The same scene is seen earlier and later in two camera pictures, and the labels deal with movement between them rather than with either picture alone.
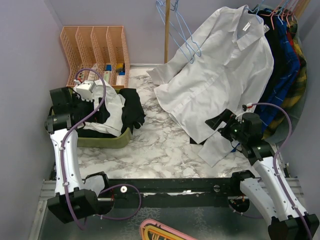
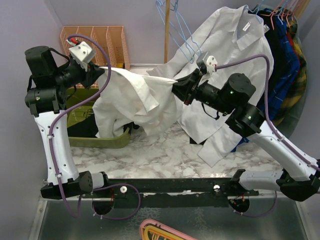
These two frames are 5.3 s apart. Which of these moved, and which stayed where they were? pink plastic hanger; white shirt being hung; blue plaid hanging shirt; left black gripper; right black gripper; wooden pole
Moved: right black gripper; left black gripper; white shirt being hung
Stayed: blue plaid hanging shirt; wooden pole; pink plastic hanger
